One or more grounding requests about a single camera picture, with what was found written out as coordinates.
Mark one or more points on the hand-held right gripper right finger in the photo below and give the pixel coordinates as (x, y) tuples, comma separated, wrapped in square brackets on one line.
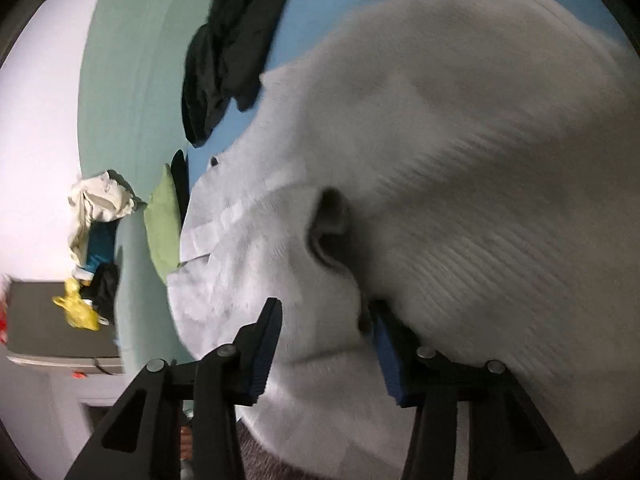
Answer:
[(390, 360)]

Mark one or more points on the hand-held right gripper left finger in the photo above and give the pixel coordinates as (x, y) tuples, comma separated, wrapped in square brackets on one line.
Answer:
[(265, 345)]

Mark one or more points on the grey knit sweater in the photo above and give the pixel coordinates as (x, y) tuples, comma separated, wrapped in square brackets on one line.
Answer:
[(450, 185)]

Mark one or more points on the cream clothes pile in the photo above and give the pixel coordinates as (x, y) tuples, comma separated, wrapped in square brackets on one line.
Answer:
[(95, 205)]

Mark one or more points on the green cloth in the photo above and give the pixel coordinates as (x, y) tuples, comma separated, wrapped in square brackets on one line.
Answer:
[(162, 230)]

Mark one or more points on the black crumpled cloth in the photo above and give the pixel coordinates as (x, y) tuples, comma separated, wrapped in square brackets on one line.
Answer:
[(105, 287)]

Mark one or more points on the small dark cloth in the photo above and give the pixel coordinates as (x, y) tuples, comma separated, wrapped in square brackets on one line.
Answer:
[(180, 180)]

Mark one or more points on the yellow cloth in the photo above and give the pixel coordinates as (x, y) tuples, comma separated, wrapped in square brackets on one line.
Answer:
[(80, 310)]

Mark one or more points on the teal garment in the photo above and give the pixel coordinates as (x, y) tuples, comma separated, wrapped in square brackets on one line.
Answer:
[(102, 247)]

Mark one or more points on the dark grey cabinet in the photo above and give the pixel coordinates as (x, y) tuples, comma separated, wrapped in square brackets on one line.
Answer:
[(40, 325)]

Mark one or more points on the red object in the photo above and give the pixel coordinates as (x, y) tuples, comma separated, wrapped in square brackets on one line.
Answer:
[(3, 310)]

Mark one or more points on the black garment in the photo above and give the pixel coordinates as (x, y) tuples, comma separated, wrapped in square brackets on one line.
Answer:
[(235, 50)]

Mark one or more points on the blue seat mat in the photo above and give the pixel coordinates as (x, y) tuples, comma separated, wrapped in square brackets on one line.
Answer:
[(310, 25)]

